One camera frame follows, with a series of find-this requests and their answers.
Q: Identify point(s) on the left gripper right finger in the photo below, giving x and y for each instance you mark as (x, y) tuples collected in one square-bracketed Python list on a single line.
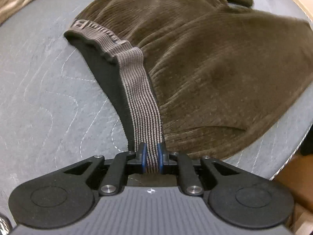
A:
[(211, 194)]

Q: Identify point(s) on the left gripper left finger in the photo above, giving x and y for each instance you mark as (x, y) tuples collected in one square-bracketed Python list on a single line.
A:
[(65, 196)]

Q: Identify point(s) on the brown corduroy pants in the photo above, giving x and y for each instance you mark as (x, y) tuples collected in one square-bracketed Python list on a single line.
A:
[(201, 77)]

